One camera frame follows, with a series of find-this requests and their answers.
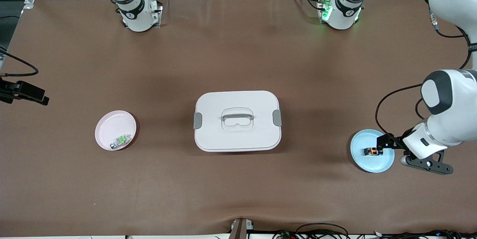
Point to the white lidded box grey latches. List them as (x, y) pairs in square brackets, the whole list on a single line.
[(238, 138)]

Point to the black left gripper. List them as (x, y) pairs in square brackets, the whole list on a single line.
[(389, 141)]

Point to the orange and black switch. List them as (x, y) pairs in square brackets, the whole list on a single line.
[(372, 151)]

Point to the green and clear switch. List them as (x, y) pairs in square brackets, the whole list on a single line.
[(121, 140)]

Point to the light blue round plate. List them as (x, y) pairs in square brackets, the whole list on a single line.
[(369, 164)]

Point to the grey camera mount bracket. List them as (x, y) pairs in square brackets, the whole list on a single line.
[(238, 231)]

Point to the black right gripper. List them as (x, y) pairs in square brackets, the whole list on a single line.
[(23, 91)]

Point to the pink round plate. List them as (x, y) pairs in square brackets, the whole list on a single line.
[(110, 127)]

